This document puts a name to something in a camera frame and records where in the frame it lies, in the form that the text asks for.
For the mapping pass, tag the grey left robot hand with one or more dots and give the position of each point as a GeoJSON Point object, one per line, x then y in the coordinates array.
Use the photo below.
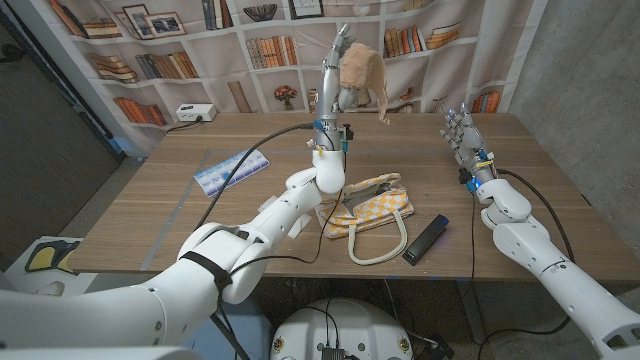
{"type": "Point", "coordinates": [330, 90]}

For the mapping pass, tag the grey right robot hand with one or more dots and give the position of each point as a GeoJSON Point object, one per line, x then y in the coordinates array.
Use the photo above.
{"type": "Point", "coordinates": [470, 147]}

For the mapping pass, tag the tan adhesive wrap roll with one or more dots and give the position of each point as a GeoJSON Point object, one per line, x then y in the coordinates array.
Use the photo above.
{"type": "Point", "coordinates": [365, 67]}

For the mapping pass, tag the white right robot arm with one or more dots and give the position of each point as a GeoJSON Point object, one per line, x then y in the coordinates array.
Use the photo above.
{"type": "Point", "coordinates": [565, 275]}

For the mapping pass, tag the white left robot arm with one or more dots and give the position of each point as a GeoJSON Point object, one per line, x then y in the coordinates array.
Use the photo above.
{"type": "Point", "coordinates": [150, 300]}

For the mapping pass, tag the white power strip box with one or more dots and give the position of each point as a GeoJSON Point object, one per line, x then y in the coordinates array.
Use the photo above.
{"type": "Point", "coordinates": [195, 112]}

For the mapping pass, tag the white flat package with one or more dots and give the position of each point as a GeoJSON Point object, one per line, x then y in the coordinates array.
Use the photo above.
{"type": "Point", "coordinates": [299, 226]}

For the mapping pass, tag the printed bookshelf backdrop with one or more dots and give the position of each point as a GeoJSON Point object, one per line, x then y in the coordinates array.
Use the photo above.
{"type": "Point", "coordinates": [250, 60]}

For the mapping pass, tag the yellow white checkered handbag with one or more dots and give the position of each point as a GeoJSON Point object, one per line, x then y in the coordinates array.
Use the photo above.
{"type": "Point", "coordinates": [375, 210]}

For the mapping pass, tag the grey metal table leg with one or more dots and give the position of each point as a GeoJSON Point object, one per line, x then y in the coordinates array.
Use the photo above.
{"type": "Point", "coordinates": [470, 310]}

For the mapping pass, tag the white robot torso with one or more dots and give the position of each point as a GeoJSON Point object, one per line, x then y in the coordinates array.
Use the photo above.
{"type": "Point", "coordinates": [345, 325]}

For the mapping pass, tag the yellow black floor mat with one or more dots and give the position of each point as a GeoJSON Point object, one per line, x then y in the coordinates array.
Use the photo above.
{"type": "Point", "coordinates": [50, 255]}

